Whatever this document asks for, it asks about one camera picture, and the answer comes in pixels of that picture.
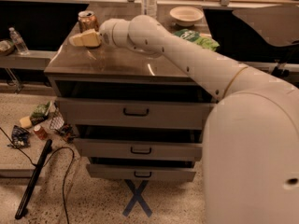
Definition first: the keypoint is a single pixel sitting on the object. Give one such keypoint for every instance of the grey drawer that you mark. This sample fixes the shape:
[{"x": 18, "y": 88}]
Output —
[
  {"x": 138, "y": 150},
  {"x": 134, "y": 114},
  {"x": 140, "y": 173}
]

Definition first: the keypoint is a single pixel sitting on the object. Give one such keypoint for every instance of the blue snack bag on floor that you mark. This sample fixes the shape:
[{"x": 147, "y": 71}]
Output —
[{"x": 19, "y": 137}]

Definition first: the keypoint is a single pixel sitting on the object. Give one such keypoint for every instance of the checkered snack bag on floor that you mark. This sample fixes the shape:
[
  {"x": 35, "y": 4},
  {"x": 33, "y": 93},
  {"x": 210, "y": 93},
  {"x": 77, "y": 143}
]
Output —
[{"x": 57, "y": 121}]

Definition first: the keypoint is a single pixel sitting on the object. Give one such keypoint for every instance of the background bowl on shelf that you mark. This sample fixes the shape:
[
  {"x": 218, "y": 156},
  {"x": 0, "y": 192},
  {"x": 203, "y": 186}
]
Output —
[{"x": 6, "y": 47}]

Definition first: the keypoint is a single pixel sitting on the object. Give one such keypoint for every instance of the blue tape cross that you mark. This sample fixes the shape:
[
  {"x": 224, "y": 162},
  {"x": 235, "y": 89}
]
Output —
[{"x": 137, "y": 198}]

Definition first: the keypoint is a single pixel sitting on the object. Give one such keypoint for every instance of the clear plastic water bottle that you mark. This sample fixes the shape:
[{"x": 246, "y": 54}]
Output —
[{"x": 149, "y": 7}]

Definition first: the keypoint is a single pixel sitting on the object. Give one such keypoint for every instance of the red can on floor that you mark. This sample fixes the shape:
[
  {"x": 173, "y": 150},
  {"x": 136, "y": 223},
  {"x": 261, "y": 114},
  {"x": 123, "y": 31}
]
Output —
[{"x": 40, "y": 132}]

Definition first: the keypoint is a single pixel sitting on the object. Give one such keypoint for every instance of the orange soda can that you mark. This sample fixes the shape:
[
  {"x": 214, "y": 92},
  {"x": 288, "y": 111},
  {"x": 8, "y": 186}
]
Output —
[{"x": 87, "y": 20}]

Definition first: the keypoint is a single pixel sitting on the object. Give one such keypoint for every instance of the green chip bag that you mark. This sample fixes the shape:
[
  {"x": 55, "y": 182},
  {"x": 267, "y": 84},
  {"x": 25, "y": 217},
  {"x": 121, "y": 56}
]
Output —
[{"x": 204, "y": 41}]

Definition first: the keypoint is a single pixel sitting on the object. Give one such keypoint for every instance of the yellow sponge on floor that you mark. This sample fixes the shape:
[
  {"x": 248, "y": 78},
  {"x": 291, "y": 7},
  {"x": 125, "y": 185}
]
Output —
[{"x": 25, "y": 122}]

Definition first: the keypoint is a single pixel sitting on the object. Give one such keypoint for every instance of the black bar on floor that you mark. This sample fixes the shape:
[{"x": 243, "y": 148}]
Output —
[{"x": 22, "y": 209}]

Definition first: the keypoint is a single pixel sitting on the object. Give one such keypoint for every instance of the small background water bottle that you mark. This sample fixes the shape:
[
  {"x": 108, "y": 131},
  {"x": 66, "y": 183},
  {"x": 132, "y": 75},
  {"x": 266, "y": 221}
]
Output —
[{"x": 18, "y": 41}]

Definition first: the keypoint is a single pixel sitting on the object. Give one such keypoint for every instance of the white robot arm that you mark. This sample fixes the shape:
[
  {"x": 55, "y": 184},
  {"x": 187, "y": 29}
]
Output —
[{"x": 251, "y": 137}]

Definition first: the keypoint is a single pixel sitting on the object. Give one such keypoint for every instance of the grey drawer cabinet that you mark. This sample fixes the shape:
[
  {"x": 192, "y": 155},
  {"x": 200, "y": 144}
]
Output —
[{"x": 119, "y": 74}]

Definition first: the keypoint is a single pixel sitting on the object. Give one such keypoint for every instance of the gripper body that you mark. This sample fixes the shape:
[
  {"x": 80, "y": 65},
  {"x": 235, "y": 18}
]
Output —
[{"x": 106, "y": 32}]

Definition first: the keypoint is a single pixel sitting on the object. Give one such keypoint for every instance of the dark snack bag on floor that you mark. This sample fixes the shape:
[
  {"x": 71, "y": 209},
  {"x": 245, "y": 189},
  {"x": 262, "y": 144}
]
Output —
[{"x": 66, "y": 132}]

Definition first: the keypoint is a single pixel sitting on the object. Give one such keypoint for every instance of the green bag on floor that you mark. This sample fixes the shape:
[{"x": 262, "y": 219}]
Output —
[{"x": 41, "y": 113}]

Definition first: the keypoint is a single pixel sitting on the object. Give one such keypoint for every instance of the bottom grey drawer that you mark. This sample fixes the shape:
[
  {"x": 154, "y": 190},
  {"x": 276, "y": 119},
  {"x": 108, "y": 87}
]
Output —
[{"x": 140, "y": 173}]

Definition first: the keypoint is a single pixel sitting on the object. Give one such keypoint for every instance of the middle grey drawer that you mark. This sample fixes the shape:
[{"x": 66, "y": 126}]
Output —
[{"x": 138, "y": 150}]

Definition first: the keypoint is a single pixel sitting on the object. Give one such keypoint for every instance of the top grey drawer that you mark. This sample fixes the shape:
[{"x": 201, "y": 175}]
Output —
[{"x": 134, "y": 114}]

